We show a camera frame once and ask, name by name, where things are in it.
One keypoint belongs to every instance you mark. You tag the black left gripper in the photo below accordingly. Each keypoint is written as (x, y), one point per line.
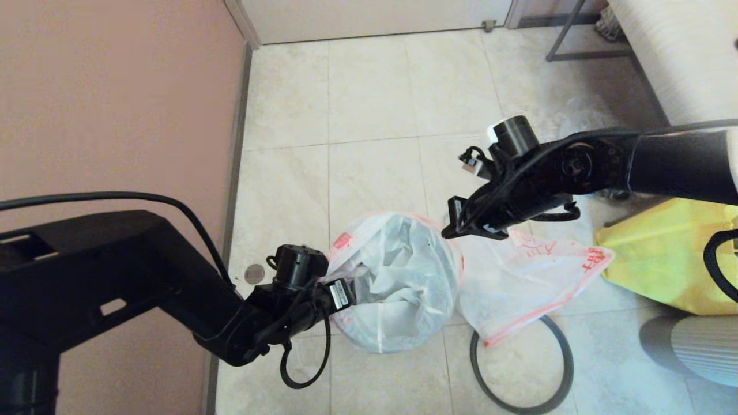
(339, 295)

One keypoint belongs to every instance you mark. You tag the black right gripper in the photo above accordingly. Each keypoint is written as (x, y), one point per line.
(490, 213)

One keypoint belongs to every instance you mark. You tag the white red plastic bag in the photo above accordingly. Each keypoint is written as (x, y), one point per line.
(519, 276)

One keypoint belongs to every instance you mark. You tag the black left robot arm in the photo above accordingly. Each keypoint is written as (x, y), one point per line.
(115, 276)

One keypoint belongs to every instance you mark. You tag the black cable bundle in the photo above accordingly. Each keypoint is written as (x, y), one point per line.
(611, 196)

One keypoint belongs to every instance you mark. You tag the clear crumpled plastic bag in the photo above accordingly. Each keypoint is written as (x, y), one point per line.
(576, 115)

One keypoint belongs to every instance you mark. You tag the yellow fabric bag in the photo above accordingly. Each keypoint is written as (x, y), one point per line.
(663, 259)

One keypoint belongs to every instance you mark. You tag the round metal floor drain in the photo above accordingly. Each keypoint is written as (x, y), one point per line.
(254, 274)

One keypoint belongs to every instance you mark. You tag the small metal door stopper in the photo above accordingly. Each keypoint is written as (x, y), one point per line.
(488, 26)

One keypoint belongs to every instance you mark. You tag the grey patterned shoe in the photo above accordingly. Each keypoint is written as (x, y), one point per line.
(610, 26)

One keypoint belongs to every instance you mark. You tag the white door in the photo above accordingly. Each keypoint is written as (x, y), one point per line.
(375, 20)

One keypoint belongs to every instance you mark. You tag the white wood-grain table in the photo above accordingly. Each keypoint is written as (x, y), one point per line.
(686, 57)

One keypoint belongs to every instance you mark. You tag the white ribbed round appliance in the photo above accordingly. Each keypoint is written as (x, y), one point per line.
(703, 351)

